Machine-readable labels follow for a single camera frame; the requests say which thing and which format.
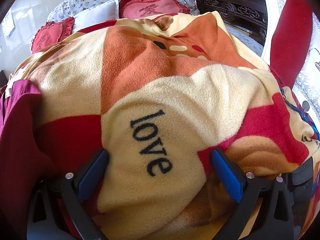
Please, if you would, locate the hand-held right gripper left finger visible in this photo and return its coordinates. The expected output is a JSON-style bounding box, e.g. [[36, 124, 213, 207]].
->
[[27, 148, 110, 240]]

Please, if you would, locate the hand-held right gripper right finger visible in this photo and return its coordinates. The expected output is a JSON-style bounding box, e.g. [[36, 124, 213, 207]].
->
[[210, 148, 294, 240]]

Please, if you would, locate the maroon sweatshirt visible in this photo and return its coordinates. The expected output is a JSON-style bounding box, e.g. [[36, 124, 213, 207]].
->
[[0, 80, 59, 240]]

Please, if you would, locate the printed fleece blanket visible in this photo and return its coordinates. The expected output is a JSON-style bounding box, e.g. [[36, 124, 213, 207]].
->
[[5, 11, 320, 240]]

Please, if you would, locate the floral bed sheet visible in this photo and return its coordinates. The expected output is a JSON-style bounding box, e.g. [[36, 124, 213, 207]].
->
[[227, 26, 265, 55]]

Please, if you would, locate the small red heart pillow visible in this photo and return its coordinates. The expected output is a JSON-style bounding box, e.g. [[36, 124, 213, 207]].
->
[[30, 17, 75, 55]]

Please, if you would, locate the white armchair with red upholstery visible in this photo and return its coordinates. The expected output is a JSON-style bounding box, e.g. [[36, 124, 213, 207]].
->
[[260, 0, 320, 120]]

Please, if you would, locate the white pillow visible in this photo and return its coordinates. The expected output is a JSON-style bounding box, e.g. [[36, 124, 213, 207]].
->
[[72, 0, 120, 32]]

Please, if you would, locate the dark carved wooden headboard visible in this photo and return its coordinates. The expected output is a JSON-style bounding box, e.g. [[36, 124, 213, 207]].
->
[[189, 0, 268, 44]]

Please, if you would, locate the large red heart pillow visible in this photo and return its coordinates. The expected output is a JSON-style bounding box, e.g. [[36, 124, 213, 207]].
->
[[119, 0, 191, 20]]

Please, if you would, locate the blue cord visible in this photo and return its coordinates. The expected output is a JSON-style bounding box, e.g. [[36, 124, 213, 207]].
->
[[279, 87, 314, 127]]

